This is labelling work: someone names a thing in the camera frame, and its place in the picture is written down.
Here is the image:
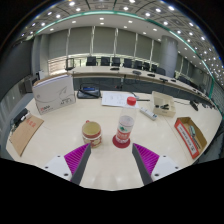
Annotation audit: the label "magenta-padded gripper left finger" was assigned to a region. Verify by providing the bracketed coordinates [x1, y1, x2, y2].
[40, 142, 92, 186]

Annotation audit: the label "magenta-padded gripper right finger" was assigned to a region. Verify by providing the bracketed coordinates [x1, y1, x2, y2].
[131, 142, 184, 186]

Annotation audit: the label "clear red-capped water bottle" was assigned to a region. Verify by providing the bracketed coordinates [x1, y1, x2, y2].
[114, 96, 138, 144]

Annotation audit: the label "red and cream mug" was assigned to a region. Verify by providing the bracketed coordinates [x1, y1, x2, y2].
[81, 120, 103, 149]

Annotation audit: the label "flat round red coaster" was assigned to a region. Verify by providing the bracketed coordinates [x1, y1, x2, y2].
[112, 134, 132, 149]

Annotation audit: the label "red-sided open cardboard box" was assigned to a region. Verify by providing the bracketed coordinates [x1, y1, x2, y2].
[173, 116, 208, 160]

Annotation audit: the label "white remote control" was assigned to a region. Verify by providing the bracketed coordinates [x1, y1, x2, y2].
[139, 106, 158, 121]

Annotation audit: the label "small beige open box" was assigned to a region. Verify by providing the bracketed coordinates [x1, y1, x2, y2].
[151, 90, 177, 118]

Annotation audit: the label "white copy paper box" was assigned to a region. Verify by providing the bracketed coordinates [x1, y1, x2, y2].
[32, 73, 77, 116]

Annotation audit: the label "black conference phone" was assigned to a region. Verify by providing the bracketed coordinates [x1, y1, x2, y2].
[76, 84, 102, 100]

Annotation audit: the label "white paper sheet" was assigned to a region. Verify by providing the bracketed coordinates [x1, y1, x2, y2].
[101, 91, 139, 109]

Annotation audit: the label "black power adapter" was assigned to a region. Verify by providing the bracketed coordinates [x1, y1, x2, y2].
[12, 108, 31, 128]

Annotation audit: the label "long curved conference desk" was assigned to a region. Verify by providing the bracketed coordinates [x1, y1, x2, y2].
[68, 65, 214, 109]

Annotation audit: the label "row of black office chairs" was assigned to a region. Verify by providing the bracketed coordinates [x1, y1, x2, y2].
[65, 55, 191, 84]

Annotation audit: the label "ceiling spot lights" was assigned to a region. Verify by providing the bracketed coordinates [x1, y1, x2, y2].
[19, 0, 224, 78]

